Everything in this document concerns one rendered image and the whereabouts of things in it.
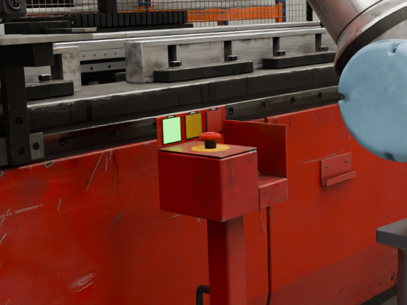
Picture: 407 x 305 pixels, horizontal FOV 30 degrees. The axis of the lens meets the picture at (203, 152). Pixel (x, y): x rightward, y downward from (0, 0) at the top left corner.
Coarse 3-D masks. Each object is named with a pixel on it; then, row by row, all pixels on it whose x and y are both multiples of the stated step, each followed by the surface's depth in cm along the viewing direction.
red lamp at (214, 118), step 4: (208, 112) 152; (212, 112) 153; (216, 112) 154; (220, 112) 155; (208, 116) 152; (212, 116) 153; (216, 116) 154; (220, 116) 155; (208, 120) 152; (212, 120) 153; (216, 120) 154; (220, 120) 155; (208, 124) 152; (212, 124) 153; (216, 124) 154; (220, 124) 155; (208, 128) 152; (212, 128) 153; (216, 128) 154; (220, 128) 155; (216, 132) 154
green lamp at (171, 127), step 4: (164, 120) 143; (168, 120) 144; (172, 120) 144; (176, 120) 145; (164, 124) 143; (168, 124) 144; (172, 124) 144; (176, 124) 145; (164, 128) 143; (168, 128) 144; (172, 128) 145; (176, 128) 145; (164, 132) 143; (168, 132) 144; (172, 132) 145; (176, 132) 146; (164, 136) 143; (168, 136) 144; (172, 136) 145; (176, 136) 146; (164, 140) 143; (168, 140) 144; (172, 140) 145; (176, 140) 146
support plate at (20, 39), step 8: (0, 40) 118; (8, 40) 119; (16, 40) 120; (24, 40) 121; (32, 40) 122; (40, 40) 123; (48, 40) 124; (56, 40) 125; (64, 40) 126; (72, 40) 127
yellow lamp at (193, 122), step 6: (198, 114) 150; (186, 120) 147; (192, 120) 149; (198, 120) 150; (186, 126) 147; (192, 126) 149; (198, 126) 150; (186, 132) 148; (192, 132) 149; (198, 132) 150
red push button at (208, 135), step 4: (208, 132) 141; (212, 132) 141; (200, 136) 140; (204, 136) 139; (208, 136) 138; (212, 136) 139; (216, 136) 139; (220, 136) 140; (204, 140) 140; (208, 140) 139; (212, 140) 140; (208, 144) 140; (212, 144) 140; (208, 148) 140; (212, 148) 140
